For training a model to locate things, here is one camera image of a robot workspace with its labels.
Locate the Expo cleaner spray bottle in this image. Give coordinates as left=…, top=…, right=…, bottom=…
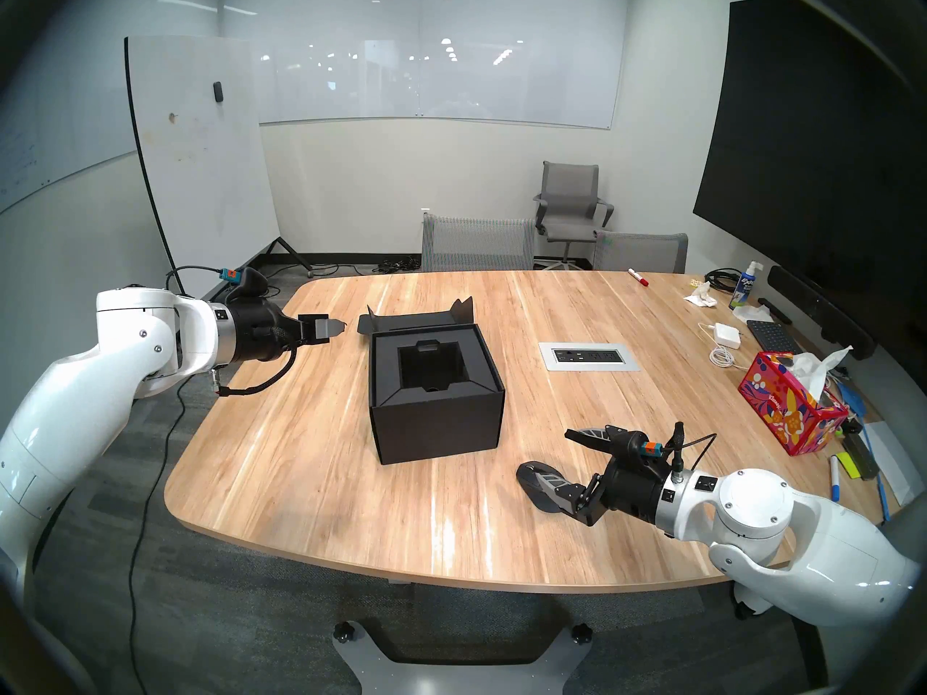
left=729, top=261, right=764, bottom=311

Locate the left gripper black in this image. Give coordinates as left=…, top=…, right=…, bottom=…
left=234, top=299, right=347, bottom=365

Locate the wide glass wall whiteboard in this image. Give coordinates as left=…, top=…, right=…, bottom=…
left=250, top=38, right=624, bottom=131

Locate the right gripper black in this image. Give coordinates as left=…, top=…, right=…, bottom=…
left=536, top=427, right=671, bottom=529

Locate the grey ribbed mesh chair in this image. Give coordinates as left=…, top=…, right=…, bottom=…
left=421, top=212, right=537, bottom=273

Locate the colourful Kleenex tissue box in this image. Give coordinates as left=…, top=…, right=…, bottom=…
left=737, top=351, right=850, bottom=457

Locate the black looped gripper cable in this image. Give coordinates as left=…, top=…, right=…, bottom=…
left=214, top=342, right=299, bottom=399

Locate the wrist camera cable black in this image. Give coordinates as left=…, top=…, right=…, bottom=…
left=666, top=424, right=718, bottom=481
left=127, top=265, right=227, bottom=695

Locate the black video bar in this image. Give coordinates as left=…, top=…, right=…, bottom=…
left=766, top=265, right=877, bottom=360

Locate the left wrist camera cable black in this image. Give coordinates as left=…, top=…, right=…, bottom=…
left=127, top=265, right=227, bottom=695

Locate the black floor cable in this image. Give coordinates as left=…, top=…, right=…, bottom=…
left=228, top=263, right=363, bottom=307

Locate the white coiled charger cable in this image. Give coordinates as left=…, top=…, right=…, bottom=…
left=697, top=323, right=747, bottom=371

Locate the black cardboard box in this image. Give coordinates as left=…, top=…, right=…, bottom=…
left=357, top=296, right=506, bottom=466

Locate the black keyboard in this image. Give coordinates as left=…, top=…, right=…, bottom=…
left=746, top=319, right=805, bottom=356

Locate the white tissue sheet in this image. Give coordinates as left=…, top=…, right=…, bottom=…
left=786, top=345, right=854, bottom=401

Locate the grey plain mesh chair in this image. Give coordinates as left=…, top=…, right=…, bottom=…
left=592, top=230, right=689, bottom=274

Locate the right wrist camera cable black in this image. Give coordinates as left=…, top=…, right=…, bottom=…
left=666, top=424, right=718, bottom=481

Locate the black Logitech computer mouse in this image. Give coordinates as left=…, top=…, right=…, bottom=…
left=516, top=460, right=573, bottom=513

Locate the large black wall television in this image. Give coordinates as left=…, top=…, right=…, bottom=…
left=692, top=0, right=927, bottom=318

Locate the blue flat packet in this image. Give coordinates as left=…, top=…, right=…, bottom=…
left=833, top=379, right=870, bottom=419

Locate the grey office chair with armrests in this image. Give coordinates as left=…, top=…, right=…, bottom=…
left=534, top=161, right=615, bottom=271

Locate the mobile whiteboard on black stand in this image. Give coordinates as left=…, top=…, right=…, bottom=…
left=125, top=36, right=316, bottom=303

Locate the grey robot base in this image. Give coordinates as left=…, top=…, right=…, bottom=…
left=332, top=618, right=595, bottom=695

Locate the black whiteboard eraser block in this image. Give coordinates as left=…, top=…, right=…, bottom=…
left=840, top=418, right=881, bottom=481

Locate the silver table power outlet panel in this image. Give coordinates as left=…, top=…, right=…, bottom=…
left=538, top=342, right=640, bottom=373

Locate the glass wall whiteboard with scribbles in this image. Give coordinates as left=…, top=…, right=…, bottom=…
left=0, top=6, right=222, bottom=215

